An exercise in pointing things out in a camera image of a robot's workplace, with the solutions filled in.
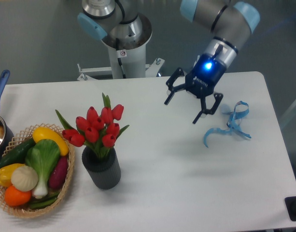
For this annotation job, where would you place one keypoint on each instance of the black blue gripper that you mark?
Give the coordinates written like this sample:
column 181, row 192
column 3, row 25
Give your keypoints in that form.
column 205, row 77

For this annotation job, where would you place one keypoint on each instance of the red tulip bouquet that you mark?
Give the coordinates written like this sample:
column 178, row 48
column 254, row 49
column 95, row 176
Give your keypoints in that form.
column 97, row 131

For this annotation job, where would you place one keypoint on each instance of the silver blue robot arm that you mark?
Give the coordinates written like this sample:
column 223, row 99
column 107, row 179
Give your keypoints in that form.
column 119, row 25

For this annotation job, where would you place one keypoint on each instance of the dark grey ribbed vase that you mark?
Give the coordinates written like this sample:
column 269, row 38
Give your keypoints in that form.
column 105, row 174

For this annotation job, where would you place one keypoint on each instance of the blue ribbon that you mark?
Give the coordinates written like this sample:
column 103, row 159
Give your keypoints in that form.
column 235, row 117

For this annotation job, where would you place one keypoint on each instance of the black clamp base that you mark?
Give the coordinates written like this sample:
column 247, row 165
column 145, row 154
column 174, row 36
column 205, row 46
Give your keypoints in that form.
column 291, row 207

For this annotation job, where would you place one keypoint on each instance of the purple sweet potato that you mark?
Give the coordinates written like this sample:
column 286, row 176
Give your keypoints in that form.
column 58, row 176

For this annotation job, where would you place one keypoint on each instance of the green bok choy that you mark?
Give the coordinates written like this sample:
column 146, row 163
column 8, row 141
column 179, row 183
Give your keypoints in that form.
column 43, row 158

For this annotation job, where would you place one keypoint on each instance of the woven wicker basket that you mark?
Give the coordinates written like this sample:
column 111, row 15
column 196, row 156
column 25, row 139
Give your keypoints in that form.
column 58, row 195

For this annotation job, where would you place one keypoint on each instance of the green cucumber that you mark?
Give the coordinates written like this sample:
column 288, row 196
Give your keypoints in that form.
column 17, row 154

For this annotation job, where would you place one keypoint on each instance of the white garlic bulb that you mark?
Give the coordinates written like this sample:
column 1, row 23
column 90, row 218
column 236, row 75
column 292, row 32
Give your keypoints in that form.
column 24, row 178

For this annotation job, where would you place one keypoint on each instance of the green bean pods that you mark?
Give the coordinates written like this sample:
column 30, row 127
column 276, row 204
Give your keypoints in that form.
column 44, row 202

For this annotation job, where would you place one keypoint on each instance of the yellow bell pepper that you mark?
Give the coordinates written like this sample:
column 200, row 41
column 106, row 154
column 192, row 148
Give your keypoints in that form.
column 6, row 174

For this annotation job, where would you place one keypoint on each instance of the orange fruit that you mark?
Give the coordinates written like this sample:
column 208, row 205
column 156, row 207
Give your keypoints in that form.
column 15, row 197

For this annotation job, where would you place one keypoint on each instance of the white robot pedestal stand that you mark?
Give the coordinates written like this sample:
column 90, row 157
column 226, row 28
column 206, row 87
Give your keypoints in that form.
column 124, row 63

